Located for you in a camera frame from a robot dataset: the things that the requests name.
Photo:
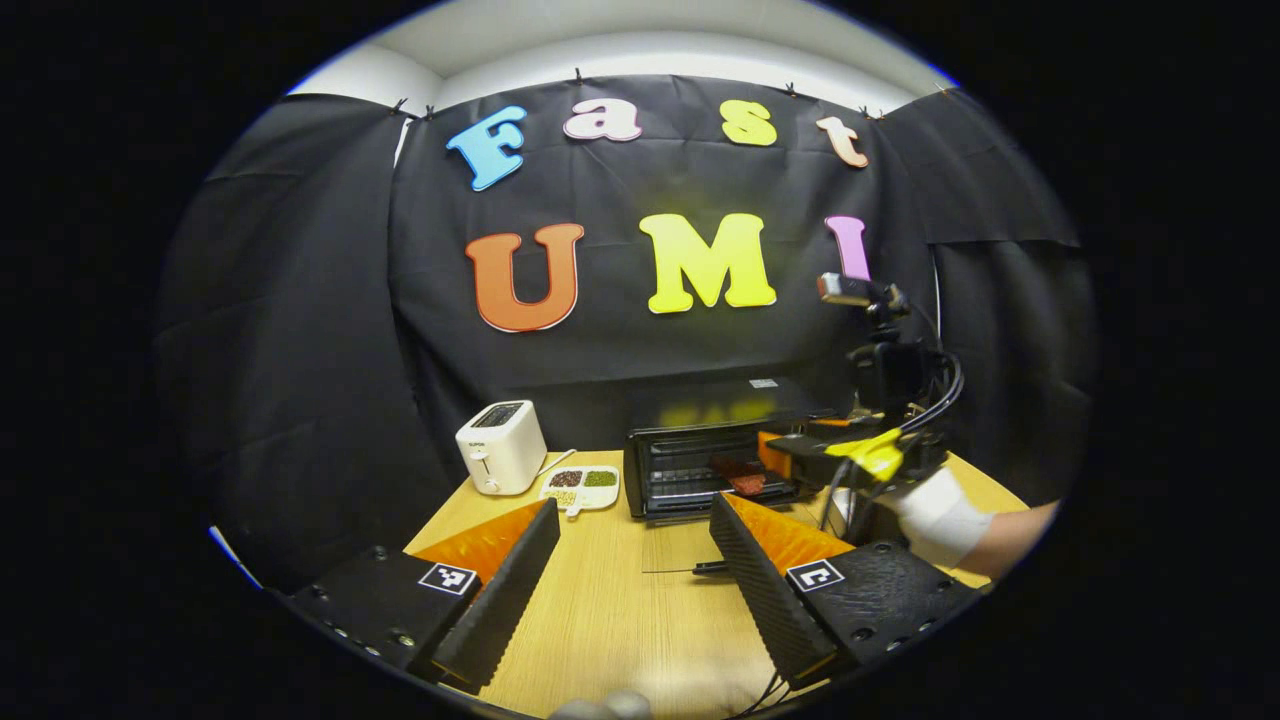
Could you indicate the white divided dish with beans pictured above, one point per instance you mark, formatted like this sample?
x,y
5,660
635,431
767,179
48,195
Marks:
x,y
585,488

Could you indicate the black electric oven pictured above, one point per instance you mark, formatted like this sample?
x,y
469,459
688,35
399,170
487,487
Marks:
x,y
690,450

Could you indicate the black backdrop cloth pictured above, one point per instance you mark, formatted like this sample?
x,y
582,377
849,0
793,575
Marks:
x,y
640,350

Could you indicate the white toaster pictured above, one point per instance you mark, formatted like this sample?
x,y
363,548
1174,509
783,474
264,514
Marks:
x,y
500,450

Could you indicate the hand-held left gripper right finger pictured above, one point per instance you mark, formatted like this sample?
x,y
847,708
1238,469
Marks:
x,y
765,598

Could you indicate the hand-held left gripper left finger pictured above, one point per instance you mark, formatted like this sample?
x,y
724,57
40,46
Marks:
x,y
505,598

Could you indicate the brown grilled meat piece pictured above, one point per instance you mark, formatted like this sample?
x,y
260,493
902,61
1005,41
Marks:
x,y
742,478

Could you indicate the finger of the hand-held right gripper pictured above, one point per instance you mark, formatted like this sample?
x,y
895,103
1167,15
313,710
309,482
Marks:
x,y
840,424
800,462

